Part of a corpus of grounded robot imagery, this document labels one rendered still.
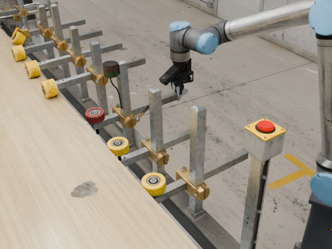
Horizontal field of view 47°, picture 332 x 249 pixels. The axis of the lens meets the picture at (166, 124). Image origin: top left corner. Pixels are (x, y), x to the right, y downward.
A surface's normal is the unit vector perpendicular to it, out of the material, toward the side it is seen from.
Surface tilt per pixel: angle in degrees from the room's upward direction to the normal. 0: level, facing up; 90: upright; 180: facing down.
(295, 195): 0
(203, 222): 0
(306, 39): 90
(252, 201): 90
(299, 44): 90
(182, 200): 0
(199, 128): 90
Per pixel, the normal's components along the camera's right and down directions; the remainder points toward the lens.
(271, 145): 0.55, 0.45
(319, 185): -0.68, 0.49
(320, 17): -0.72, 0.29
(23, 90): -0.03, -0.83
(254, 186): -0.84, 0.33
